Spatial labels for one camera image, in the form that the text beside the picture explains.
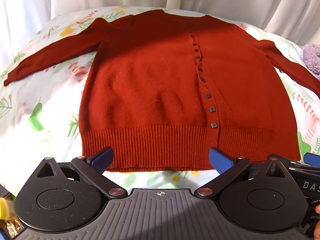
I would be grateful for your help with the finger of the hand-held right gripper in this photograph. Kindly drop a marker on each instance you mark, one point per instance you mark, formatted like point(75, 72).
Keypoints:
point(311, 158)

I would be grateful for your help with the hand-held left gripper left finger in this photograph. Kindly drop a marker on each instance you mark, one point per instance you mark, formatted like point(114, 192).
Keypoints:
point(102, 158)

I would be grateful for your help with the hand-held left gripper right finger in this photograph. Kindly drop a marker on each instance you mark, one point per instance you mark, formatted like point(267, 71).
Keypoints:
point(221, 159)

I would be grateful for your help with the red knit cardigan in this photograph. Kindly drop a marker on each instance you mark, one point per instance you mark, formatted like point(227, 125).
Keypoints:
point(160, 85)

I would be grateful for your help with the person's right hand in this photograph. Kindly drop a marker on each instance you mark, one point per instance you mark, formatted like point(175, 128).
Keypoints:
point(317, 220)

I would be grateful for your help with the floral bed sheet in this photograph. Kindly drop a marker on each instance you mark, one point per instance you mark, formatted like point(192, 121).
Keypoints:
point(42, 110)

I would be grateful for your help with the purple fluffy cloth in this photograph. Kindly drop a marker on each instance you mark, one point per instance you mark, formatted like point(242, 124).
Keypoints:
point(312, 57)

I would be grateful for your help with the yellow plastic object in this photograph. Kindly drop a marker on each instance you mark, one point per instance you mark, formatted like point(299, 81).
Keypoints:
point(5, 208)

